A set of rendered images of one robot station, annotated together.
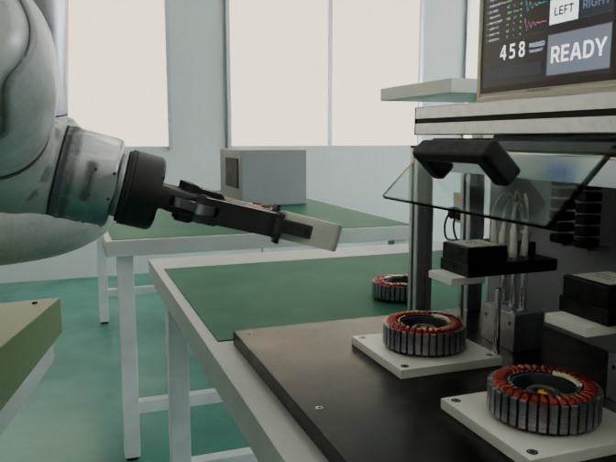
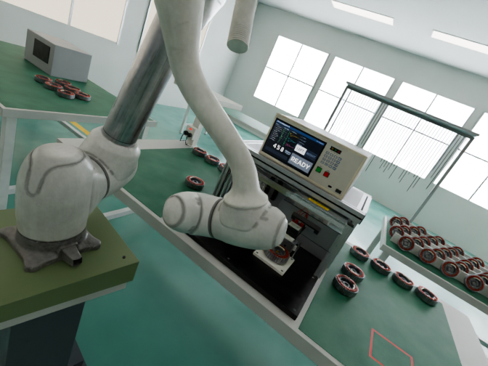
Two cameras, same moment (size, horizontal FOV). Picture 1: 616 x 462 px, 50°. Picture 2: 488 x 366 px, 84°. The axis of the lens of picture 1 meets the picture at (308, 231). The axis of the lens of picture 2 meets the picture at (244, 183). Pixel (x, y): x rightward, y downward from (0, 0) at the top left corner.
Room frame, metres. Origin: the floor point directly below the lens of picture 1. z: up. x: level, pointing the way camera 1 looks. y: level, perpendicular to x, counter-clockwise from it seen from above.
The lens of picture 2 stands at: (0.14, 0.70, 1.40)
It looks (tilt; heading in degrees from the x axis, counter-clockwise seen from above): 20 degrees down; 312
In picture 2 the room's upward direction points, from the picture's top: 25 degrees clockwise
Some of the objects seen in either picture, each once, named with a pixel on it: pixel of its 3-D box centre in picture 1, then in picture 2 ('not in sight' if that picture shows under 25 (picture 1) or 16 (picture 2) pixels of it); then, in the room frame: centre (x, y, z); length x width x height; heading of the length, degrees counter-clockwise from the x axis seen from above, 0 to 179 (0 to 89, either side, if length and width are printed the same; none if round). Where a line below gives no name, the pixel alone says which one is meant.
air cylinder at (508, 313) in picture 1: (511, 324); not in sight; (0.92, -0.29, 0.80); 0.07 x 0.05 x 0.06; 20
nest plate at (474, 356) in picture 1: (423, 349); not in sight; (0.87, -0.16, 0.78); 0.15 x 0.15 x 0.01; 20
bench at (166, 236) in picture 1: (218, 284); (26, 112); (3.06, 0.43, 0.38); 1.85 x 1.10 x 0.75; 20
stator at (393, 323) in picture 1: (423, 332); not in sight; (0.87, -0.16, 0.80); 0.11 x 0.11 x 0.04
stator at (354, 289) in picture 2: not in sight; (345, 285); (0.41, -0.52, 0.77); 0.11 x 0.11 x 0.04
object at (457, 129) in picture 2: not in sight; (369, 165); (1.80, -3.65, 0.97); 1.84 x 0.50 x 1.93; 20
